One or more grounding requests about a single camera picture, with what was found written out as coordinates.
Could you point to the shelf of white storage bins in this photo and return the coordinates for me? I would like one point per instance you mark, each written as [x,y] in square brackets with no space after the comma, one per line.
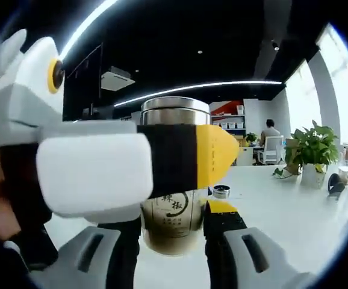
[228,122]

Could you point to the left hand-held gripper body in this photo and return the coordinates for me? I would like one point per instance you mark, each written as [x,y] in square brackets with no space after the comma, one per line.
[26,99]

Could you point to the tall white-filled seasoning bottle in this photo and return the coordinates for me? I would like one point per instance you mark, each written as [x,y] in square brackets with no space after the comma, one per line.
[221,190]

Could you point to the small potted plant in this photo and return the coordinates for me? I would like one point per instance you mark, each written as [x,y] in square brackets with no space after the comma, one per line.
[250,138]

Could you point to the white ceiling light strip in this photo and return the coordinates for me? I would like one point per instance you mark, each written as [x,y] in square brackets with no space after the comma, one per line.
[83,27]
[198,87]

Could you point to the white mesh office chair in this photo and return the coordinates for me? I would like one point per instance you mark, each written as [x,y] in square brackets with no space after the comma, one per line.
[271,144]

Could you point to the ceiling air conditioner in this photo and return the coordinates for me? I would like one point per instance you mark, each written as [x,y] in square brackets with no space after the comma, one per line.
[116,79]

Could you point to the tall brown-filled seasoning bottle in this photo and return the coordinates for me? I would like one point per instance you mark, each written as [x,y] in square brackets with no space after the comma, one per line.
[174,222]

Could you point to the white paper cup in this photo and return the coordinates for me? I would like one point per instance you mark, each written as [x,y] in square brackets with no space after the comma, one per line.
[346,173]

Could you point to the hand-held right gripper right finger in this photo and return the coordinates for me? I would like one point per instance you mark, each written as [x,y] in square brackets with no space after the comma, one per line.
[222,256]

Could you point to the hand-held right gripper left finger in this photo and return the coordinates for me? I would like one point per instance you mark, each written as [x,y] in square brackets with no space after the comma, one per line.
[80,262]

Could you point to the large green potted plant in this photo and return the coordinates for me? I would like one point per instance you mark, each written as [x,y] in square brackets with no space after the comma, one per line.
[315,144]

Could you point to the brown cardboard box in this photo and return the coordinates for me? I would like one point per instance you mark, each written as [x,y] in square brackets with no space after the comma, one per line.
[293,153]

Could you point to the black headphones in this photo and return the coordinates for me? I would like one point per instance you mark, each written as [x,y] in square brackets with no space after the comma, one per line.
[333,183]

